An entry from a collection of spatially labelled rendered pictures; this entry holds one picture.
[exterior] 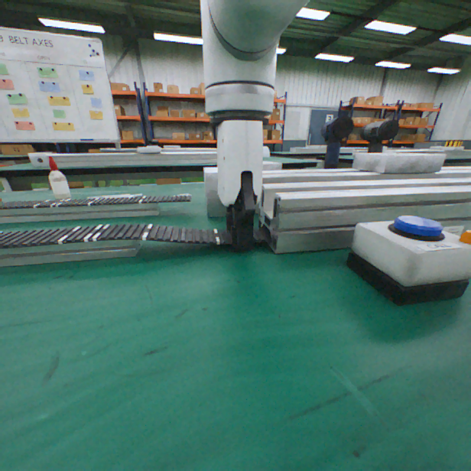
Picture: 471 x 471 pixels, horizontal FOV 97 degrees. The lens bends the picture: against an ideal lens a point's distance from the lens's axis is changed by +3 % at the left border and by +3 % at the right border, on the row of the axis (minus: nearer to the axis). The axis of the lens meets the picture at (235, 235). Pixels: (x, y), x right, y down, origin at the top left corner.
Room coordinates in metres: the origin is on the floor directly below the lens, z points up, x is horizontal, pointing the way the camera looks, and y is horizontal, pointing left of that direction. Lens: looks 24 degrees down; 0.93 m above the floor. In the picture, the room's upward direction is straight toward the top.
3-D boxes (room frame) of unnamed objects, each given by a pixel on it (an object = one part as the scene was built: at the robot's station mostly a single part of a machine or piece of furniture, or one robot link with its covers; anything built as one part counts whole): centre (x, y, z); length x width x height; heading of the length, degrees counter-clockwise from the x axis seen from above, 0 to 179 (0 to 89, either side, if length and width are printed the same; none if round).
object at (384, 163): (0.57, -0.41, 0.87); 0.16 x 0.11 x 0.07; 100
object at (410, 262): (0.21, -0.19, 0.81); 0.10 x 0.08 x 0.06; 10
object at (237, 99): (0.31, 0.00, 0.97); 0.09 x 0.08 x 0.03; 10
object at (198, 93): (9.90, 2.14, 1.59); 2.83 x 0.98 x 3.17; 105
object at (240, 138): (0.30, 0.00, 0.91); 0.10 x 0.07 x 0.11; 10
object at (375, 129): (0.84, -0.50, 0.89); 0.20 x 0.08 x 0.22; 179
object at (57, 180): (0.61, 0.51, 0.84); 0.04 x 0.04 x 0.12
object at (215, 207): (0.48, 0.02, 0.83); 0.12 x 0.09 x 0.10; 10
